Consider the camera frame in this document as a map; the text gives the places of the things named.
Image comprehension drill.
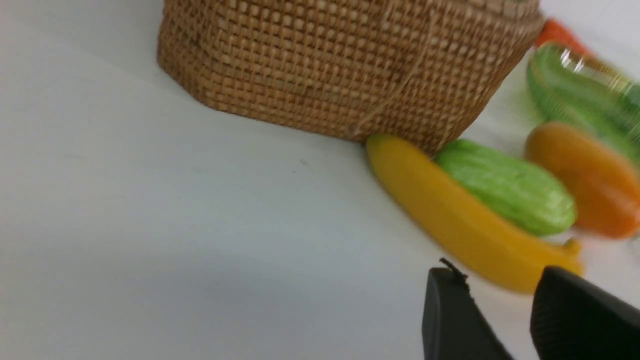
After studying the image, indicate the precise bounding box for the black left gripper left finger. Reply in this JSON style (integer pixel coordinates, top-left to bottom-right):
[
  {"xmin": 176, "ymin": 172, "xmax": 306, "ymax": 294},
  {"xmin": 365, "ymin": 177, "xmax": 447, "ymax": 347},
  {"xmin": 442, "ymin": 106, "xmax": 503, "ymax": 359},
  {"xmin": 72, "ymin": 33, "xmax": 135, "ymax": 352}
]
[{"xmin": 422, "ymin": 259, "xmax": 514, "ymax": 360}]

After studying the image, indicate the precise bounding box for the orange toy carrot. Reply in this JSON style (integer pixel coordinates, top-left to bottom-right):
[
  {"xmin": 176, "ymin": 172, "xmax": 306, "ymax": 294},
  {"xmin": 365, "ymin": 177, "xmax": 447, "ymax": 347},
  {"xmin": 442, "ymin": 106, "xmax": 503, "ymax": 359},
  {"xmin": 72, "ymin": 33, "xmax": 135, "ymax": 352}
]
[{"xmin": 534, "ymin": 17, "xmax": 594, "ymax": 55}]

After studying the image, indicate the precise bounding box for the yellow toy banana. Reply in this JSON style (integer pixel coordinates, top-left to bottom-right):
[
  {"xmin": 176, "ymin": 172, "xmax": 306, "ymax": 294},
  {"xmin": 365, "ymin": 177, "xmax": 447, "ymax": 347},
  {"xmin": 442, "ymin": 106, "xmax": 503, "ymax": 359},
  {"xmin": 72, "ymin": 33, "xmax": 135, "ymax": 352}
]
[{"xmin": 365, "ymin": 134, "xmax": 585, "ymax": 295}]

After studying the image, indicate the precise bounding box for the green leaf-shaped glass plate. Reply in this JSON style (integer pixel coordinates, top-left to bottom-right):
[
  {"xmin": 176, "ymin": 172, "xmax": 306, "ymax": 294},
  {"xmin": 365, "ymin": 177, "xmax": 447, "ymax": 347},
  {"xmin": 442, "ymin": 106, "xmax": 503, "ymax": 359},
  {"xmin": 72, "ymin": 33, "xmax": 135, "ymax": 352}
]
[{"xmin": 526, "ymin": 41, "xmax": 640, "ymax": 166}]

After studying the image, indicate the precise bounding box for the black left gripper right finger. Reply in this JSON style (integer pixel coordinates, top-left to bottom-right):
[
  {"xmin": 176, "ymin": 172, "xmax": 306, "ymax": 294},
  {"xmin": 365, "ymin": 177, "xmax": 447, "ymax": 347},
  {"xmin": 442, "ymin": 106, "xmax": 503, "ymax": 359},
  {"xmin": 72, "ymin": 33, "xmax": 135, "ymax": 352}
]
[{"xmin": 530, "ymin": 266, "xmax": 640, "ymax": 360}]

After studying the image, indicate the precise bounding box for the orange toy mango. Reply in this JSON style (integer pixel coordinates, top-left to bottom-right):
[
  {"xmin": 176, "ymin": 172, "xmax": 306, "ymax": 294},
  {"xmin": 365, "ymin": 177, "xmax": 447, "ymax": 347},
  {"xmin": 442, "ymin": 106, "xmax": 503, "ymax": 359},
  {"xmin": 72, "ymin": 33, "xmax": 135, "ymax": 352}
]
[{"xmin": 524, "ymin": 121, "xmax": 640, "ymax": 239}]

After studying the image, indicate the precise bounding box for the woven rattan basket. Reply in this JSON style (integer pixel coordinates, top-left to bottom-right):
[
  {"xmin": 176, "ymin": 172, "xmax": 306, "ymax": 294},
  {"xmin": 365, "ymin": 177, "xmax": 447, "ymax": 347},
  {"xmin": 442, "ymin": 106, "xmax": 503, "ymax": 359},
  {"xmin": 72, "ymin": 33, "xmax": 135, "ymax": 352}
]
[{"xmin": 157, "ymin": 0, "xmax": 546, "ymax": 154}]

